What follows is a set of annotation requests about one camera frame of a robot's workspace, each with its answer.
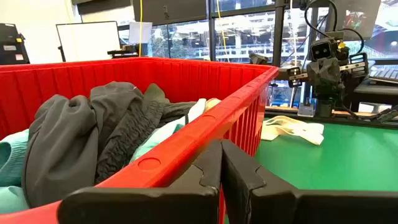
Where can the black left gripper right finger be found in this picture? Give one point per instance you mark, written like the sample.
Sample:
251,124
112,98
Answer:
280,208

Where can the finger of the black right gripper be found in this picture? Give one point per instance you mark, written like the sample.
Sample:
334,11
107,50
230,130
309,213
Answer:
294,77
359,65

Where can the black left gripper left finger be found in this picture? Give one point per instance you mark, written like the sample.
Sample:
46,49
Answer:
155,205

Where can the dark grey shorts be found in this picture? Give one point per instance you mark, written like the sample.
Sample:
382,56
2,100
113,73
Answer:
62,149

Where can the teal shorts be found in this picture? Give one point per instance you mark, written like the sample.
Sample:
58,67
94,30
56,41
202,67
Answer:
12,155

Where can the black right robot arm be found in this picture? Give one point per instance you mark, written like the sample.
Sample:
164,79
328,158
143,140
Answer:
325,105

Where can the red plastic laundry bin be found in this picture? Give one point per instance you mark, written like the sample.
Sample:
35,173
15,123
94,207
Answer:
186,81

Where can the black computer keyboard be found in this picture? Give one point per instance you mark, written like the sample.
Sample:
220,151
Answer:
385,74

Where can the dark monitor screen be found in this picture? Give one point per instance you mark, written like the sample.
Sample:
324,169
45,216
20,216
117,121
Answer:
357,15

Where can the cream canvas tote bag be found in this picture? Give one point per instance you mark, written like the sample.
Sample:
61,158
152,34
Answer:
295,129

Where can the green work mat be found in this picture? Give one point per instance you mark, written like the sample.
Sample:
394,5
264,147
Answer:
357,121

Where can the dark green garment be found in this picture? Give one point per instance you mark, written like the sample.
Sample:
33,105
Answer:
155,93

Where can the white paper sheet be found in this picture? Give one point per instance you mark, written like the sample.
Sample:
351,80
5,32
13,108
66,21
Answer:
146,32

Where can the white board on stand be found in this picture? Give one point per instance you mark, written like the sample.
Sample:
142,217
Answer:
88,40

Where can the black equipment case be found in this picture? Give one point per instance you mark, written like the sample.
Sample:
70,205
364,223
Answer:
11,46

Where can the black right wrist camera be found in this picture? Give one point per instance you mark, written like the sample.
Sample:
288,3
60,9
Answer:
321,49

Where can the black vertical post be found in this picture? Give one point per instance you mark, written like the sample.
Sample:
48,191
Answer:
279,31

